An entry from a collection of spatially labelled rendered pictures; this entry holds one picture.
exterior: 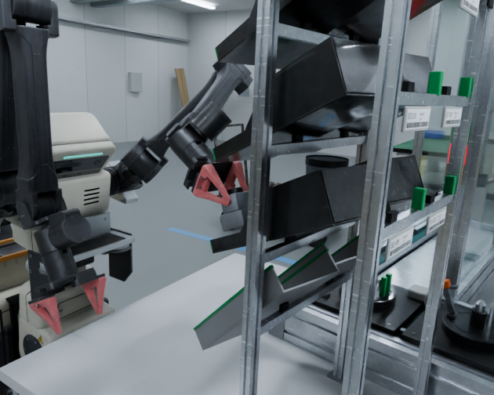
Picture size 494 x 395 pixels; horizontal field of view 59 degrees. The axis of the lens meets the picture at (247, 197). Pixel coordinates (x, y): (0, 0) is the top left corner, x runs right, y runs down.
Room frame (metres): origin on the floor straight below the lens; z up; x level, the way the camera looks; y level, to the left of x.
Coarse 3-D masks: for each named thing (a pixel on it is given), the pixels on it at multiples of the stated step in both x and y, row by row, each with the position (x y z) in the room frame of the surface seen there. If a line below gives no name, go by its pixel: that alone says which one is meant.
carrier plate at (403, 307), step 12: (336, 288) 1.06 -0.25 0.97; (396, 288) 1.08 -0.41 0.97; (324, 300) 0.99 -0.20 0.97; (336, 300) 0.99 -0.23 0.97; (396, 300) 1.01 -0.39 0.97; (408, 300) 1.01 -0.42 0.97; (420, 300) 1.02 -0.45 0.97; (336, 312) 0.95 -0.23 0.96; (372, 312) 0.94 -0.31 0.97; (384, 312) 0.94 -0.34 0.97; (396, 312) 0.95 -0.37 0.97; (408, 312) 0.95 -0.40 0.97; (372, 324) 0.89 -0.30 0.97; (384, 324) 0.89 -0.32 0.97; (396, 324) 0.89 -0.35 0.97
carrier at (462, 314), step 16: (480, 304) 0.86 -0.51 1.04; (416, 320) 0.91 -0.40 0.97; (448, 320) 0.88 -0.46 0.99; (464, 320) 0.89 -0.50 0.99; (480, 320) 0.85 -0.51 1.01; (416, 336) 0.84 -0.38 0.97; (448, 336) 0.85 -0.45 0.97; (464, 336) 0.82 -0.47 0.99; (480, 336) 0.82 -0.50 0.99; (448, 352) 0.79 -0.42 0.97; (464, 352) 0.79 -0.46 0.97; (480, 352) 0.79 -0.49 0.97; (480, 368) 0.75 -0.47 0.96
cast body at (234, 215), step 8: (232, 192) 0.75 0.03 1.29; (240, 192) 0.74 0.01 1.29; (248, 192) 0.75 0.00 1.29; (232, 200) 0.73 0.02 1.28; (240, 200) 0.73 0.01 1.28; (248, 200) 0.74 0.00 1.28; (224, 208) 0.75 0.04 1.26; (232, 208) 0.73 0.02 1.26; (240, 208) 0.73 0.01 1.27; (224, 216) 0.75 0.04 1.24; (232, 216) 0.73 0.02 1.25; (240, 216) 0.72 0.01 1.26; (224, 224) 0.75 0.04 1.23; (232, 224) 0.73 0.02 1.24; (240, 224) 0.72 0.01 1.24
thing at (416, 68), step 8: (408, 56) 0.70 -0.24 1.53; (416, 56) 0.72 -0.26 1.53; (424, 56) 0.74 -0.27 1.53; (408, 64) 0.69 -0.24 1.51; (416, 64) 0.71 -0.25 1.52; (424, 64) 0.73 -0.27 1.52; (408, 72) 0.69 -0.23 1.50; (416, 72) 0.70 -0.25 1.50; (424, 72) 0.72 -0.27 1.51; (408, 80) 0.68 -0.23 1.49; (416, 80) 0.69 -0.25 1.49; (424, 80) 0.71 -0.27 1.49; (416, 88) 0.69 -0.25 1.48; (424, 88) 0.70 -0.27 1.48; (400, 112) 0.74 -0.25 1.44; (360, 120) 0.72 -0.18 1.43; (368, 120) 0.74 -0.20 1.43; (344, 128) 0.75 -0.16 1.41; (352, 128) 0.77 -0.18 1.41; (360, 128) 0.79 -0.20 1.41; (368, 128) 0.80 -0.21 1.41; (320, 136) 0.77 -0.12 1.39; (328, 136) 0.79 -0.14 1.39; (336, 136) 0.81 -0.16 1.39; (304, 152) 0.89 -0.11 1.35
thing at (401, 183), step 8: (392, 160) 0.70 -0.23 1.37; (400, 160) 0.71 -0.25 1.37; (408, 160) 0.73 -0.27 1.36; (392, 168) 0.69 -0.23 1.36; (400, 168) 0.70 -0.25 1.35; (408, 168) 0.72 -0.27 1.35; (416, 168) 0.73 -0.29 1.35; (392, 176) 0.68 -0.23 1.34; (400, 176) 0.70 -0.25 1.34; (408, 176) 0.71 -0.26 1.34; (416, 176) 0.73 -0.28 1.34; (392, 184) 0.67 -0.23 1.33; (400, 184) 0.69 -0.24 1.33; (408, 184) 0.70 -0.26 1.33; (416, 184) 0.72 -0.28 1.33; (392, 192) 0.67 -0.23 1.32; (400, 192) 0.68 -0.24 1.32; (408, 192) 0.69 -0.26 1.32; (392, 200) 0.66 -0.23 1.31; (400, 200) 0.75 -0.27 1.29; (408, 200) 0.69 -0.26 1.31
